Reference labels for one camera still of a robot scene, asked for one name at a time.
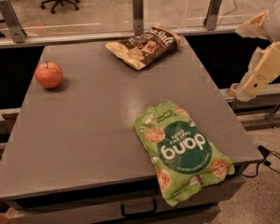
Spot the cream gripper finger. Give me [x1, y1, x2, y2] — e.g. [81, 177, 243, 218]
[235, 42, 280, 102]
[235, 10, 269, 39]

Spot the brown chip bag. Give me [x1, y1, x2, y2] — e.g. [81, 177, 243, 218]
[105, 25, 183, 70]

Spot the green rice chip bag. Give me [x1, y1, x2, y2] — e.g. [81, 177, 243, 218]
[134, 102, 235, 207]

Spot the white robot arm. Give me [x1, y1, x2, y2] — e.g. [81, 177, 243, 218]
[235, 0, 280, 102]

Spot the orange tape roll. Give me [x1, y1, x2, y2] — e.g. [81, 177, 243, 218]
[230, 83, 240, 98]

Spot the red apple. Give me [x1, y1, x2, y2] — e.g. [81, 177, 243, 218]
[35, 62, 63, 89]

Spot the right metal bracket post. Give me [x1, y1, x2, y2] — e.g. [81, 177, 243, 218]
[203, 0, 222, 31]

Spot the metal bracket post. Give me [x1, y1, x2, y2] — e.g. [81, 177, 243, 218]
[0, 0, 27, 43]
[133, 0, 144, 35]
[203, 0, 222, 31]

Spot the black cable on floor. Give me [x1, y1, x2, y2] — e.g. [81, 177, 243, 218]
[242, 145, 280, 178]

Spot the middle metal bracket post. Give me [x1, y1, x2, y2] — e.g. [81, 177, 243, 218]
[133, 0, 144, 35]

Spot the metal rail behind table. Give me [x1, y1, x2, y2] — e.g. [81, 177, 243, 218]
[0, 24, 238, 49]

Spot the black drawer handle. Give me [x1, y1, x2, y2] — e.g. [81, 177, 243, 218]
[120, 199, 158, 217]

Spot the left metal bracket post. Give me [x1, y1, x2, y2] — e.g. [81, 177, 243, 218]
[0, 0, 27, 43]

